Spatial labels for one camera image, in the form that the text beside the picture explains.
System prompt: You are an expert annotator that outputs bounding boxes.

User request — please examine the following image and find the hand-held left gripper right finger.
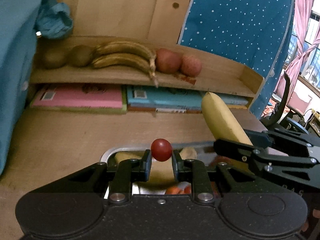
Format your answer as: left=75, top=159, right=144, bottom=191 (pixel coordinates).
left=171, top=149, right=288, bottom=203

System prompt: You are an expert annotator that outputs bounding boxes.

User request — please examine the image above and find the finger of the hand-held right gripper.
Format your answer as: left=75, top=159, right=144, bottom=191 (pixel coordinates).
left=244, top=129, right=313, bottom=147
left=214, top=139, right=317, bottom=175

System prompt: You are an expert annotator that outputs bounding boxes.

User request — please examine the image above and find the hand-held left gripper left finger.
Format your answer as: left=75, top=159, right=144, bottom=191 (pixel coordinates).
left=37, top=149, right=152, bottom=203

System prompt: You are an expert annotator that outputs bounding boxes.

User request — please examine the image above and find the red cherry tomato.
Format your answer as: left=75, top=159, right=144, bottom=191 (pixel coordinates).
left=151, top=138, right=173, bottom=162

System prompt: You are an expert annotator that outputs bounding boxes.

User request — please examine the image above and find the yellow banana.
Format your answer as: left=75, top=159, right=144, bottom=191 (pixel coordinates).
left=114, top=147, right=197, bottom=187
left=201, top=92, right=254, bottom=147

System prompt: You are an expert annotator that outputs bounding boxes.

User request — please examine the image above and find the metal tray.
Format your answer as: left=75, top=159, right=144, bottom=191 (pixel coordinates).
left=100, top=141, right=218, bottom=196

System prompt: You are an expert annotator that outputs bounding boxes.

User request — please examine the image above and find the black office chair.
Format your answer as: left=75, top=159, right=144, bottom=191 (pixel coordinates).
left=260, top=71, right=308, bottom=133

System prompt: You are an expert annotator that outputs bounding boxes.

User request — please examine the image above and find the wooden desk shelf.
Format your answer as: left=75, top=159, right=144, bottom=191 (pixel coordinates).
left=28, top=35, right=265, bottom=111

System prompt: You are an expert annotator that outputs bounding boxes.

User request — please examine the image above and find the pink book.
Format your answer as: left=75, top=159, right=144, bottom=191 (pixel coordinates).
left=30, top=83, right=124, bottom=108

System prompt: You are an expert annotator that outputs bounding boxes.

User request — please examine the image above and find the window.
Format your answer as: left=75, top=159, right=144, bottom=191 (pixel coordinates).
left=285, top=5, right=320, bottom=87

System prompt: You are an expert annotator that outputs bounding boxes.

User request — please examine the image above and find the overripe brown banana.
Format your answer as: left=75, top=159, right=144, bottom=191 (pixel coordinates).
left=93, top=41, right=157, bottom=77
left=89, top=53, right=159, bottom=87

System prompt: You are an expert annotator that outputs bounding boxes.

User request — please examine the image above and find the blue polka-dot fabric wardrobe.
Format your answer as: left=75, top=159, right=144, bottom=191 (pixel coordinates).
left=176, top=0, right=296, bottom=118

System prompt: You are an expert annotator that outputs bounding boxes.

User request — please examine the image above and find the brown kiwi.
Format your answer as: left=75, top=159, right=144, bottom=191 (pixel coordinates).
left=41, top=49, right=68, bottom=69
left=68, top=45, right=94, bottom=67

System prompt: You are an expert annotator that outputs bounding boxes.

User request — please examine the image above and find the pink curtain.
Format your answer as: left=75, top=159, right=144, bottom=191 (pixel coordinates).
left=273, top=0, right=320, bottom=101

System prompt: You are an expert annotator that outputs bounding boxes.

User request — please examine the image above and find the wooden cabinet door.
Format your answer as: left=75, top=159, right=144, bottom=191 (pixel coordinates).
left=52, top=0, right=201, bottom=46

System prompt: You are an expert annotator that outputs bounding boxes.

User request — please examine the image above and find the blue coat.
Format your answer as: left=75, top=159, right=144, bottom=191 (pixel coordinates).
left=0, top=0, right=74, bottom=177

